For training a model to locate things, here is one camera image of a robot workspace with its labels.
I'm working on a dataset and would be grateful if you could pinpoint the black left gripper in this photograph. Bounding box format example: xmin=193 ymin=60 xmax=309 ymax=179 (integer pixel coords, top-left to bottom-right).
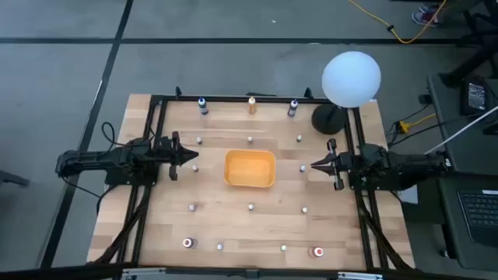
xmin=155 ymin=131 xmax=200 ymax=182

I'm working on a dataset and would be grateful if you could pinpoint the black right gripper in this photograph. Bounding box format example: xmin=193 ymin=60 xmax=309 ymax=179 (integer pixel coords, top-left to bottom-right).
xmin=310 ymin=138 xmax=353 ymax=191

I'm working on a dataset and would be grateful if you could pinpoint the yellow plastic tray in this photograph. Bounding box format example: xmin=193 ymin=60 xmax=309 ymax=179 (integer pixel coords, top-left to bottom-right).
xmin=223 ymin=149 xmax=277 ymax=189

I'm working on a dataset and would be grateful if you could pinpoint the white paper sheet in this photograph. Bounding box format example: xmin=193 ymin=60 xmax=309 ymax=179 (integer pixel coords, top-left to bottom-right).
xmin=397 ymin=185 xmax=419 ymax=206

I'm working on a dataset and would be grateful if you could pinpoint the white globe table lamp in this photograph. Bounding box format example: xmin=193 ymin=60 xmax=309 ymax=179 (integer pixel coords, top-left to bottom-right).
xmin=310 ymin=51 xmax=382 ymax=136

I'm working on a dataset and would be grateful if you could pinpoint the dark grey side table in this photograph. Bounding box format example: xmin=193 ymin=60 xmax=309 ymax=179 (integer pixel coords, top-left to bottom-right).
xmin=426 ymin=72 xmax=498 ymax=176

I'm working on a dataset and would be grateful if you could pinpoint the white rod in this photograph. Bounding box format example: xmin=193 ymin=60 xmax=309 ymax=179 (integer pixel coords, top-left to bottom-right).
xmin=423 ymin=104 xmax=498 ymax=156

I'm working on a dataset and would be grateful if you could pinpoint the dark grey laptop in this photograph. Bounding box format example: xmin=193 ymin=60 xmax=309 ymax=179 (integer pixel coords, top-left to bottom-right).
xmin=435 ymin=170 xmax=498 ymax=273

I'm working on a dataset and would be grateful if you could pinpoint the black power brick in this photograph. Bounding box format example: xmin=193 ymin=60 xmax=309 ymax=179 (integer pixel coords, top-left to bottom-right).
xmin=460 ymin=75 xmax=490 ymax=117

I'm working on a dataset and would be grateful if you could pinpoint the grey chair leg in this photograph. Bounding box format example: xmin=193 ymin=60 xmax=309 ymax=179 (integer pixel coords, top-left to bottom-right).
xmin=0 ymin=170 xmax=31 ymax=188

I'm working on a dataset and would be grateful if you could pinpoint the black chair base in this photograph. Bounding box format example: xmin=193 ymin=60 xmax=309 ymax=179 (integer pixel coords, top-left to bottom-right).
xmin=441 ymin=0 xmax=498 ymax=89

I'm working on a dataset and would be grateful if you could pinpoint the black aluminium table frame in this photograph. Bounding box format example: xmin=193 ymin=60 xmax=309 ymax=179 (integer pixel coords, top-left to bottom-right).
xmin=86 ymin=86 xmax=416 ymax=280

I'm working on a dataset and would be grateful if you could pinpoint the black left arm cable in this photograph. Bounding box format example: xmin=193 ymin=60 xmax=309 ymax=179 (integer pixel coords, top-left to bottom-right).
xmin=100 ymin=121 xmax=117 ymax=148

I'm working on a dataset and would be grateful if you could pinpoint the short yellow power cord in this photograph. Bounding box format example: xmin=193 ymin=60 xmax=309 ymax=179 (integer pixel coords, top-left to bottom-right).
xmin=398 ymin=113 xmax=437 ymax=135

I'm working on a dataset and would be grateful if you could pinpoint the black floor power cable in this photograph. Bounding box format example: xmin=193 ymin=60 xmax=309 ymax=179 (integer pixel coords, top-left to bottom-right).
xmin=60 ymin=175 xmax=114 ymax=217

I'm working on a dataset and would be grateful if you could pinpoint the yellow extension cord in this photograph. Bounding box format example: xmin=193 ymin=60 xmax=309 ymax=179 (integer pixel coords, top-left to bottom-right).
xmin=347 ymin=0 xmax=449 ymax=44

